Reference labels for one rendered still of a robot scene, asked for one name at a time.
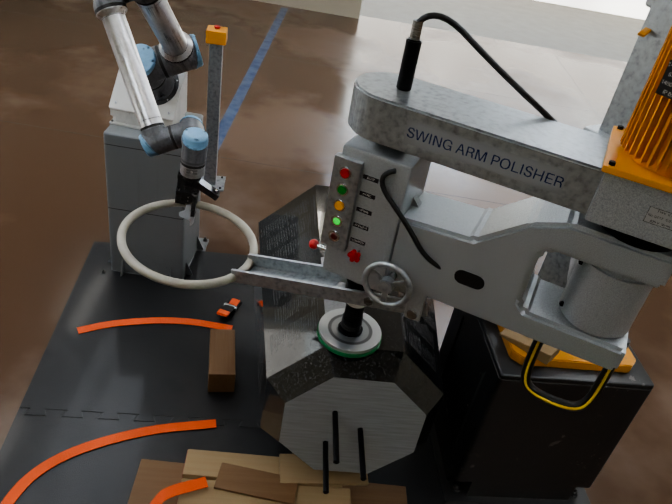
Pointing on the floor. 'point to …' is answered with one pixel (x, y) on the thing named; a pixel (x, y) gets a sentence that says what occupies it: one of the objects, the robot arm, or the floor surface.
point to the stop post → (216, 38)
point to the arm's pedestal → (137, 189)
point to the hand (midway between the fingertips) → (193, 219)
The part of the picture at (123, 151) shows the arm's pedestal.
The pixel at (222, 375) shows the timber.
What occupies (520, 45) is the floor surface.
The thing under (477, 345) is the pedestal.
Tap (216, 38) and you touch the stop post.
